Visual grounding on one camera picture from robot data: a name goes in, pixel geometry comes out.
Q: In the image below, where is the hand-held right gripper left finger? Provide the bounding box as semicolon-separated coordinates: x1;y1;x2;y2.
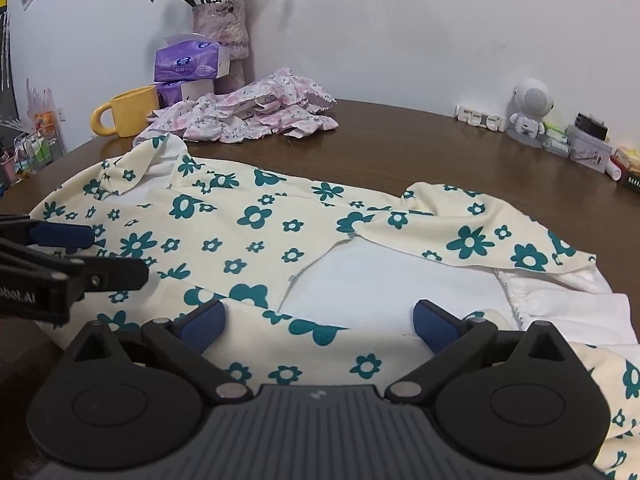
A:
65;300;253;405

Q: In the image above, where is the purple tissue pack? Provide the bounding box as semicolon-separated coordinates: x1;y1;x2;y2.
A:
155;79;216;109
153;34;232;84

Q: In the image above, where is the black charger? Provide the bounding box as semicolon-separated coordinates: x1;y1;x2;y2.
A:
574;112;610;141

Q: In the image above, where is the clear rack with small items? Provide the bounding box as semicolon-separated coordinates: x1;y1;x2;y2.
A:
0;85;69;187

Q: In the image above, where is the clear small box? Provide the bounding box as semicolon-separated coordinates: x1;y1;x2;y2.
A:
542;137;571;159

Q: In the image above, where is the pink floral cloth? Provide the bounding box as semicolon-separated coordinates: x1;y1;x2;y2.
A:
132;65;341;146

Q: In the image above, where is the fuzzy pink vase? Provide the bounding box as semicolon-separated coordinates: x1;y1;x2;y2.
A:
192;0;250;97

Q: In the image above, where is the white robot-shaped speaker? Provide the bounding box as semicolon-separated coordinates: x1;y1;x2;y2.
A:
504;77;556;149

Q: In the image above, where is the grey tin box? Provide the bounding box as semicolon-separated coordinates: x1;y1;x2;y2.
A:
564;124;614;175

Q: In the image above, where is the cream dress with teal flowers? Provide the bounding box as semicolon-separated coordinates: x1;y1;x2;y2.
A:
27;135;640;480

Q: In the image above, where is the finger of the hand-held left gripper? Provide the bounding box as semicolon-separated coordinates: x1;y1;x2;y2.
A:
0;214;97;250
0;241;151;292

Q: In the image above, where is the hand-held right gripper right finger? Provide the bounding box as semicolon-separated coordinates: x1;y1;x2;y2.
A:
386;299;576;405

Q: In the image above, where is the yellow mug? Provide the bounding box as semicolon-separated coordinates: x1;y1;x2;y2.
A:
89;85;161;139

